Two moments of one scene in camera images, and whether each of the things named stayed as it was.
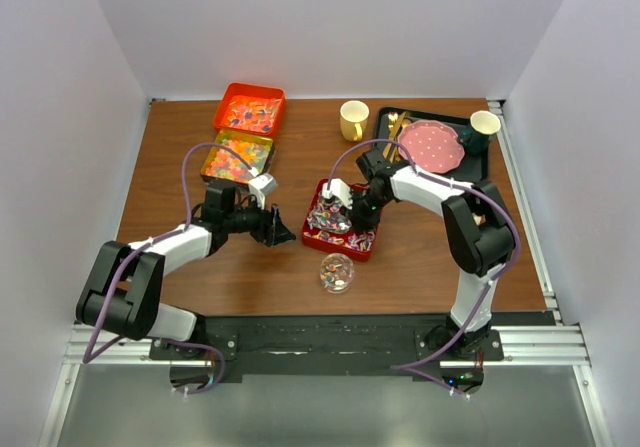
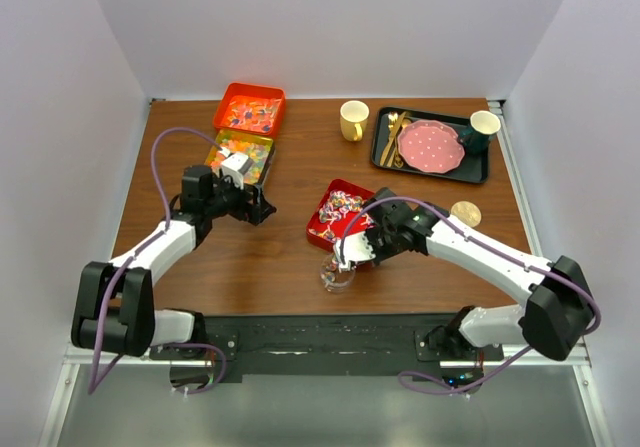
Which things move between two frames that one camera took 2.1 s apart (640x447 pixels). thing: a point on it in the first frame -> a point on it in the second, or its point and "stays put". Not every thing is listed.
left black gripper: x=270 y=229 -> x=254 y=212
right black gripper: x=361 y=222 -> x=379 y=254
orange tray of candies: x=258 y=107 stays put
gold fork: x=392 y=118 stays put
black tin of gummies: x=254 y=146 stays put
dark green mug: x=476 y=137 stays put
